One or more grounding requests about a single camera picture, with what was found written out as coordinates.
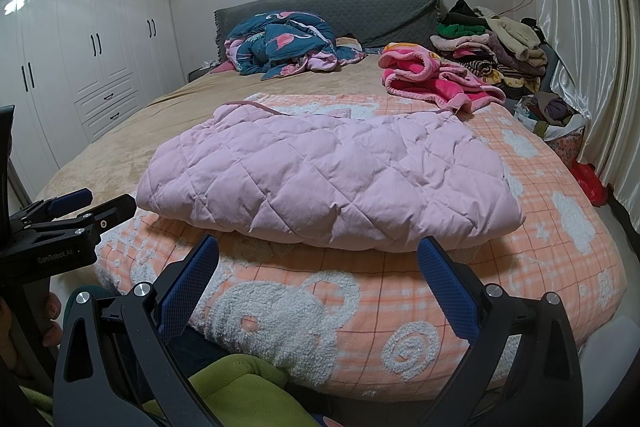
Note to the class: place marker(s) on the pink quilted jacket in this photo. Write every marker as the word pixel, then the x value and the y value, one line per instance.
pixel 381 183

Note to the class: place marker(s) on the pile of folded clothes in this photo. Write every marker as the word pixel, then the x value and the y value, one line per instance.
pixel 503 52

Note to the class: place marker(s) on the red plastic bag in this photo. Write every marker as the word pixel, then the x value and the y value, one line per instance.
pixel 589 182

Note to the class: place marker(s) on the person's left hand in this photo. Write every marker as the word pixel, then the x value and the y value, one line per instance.
pixel 52 332

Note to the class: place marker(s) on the tan bed sheet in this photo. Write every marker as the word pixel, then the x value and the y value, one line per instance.
pixel 114 164

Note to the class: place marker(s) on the pink fleece blanket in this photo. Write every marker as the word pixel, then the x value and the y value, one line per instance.
pixel 412 71

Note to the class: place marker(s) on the white wardrobe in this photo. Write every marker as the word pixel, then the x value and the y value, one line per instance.
pixel 75 69

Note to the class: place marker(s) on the bag of clothes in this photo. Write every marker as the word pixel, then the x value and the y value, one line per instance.
pixel 556 123

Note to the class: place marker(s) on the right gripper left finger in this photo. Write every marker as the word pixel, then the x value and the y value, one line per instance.
pixel 135 328

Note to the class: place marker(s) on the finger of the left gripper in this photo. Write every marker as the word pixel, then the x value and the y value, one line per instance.
pixel 46 210
pixel 102 218

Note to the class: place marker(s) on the green trousers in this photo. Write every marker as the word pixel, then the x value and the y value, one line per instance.
pixel 238 390

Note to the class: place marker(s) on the grey headboard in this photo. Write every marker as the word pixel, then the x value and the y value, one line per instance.
pixel 374 23

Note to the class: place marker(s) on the orange checked blanket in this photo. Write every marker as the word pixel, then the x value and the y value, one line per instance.
pixel 374 325

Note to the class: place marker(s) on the cream satin curtain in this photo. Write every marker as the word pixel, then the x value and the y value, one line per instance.
pixel 598 44

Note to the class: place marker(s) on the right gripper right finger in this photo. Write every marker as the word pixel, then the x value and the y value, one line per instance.
pixel 521 367

